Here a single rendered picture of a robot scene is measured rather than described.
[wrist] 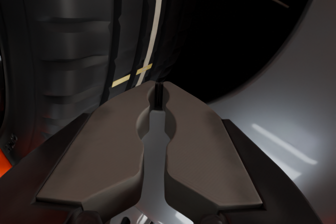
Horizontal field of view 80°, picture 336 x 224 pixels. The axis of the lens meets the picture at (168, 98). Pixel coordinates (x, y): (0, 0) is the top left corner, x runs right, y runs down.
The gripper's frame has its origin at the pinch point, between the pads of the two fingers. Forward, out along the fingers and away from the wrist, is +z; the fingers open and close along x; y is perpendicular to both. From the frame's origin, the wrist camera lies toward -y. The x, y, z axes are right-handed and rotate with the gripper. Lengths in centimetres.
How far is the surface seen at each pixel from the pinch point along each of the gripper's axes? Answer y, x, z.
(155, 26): -0.7, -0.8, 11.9
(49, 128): 6.9, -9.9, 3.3
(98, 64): 1.1, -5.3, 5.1
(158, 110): 30.3, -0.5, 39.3
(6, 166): 15.0, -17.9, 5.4
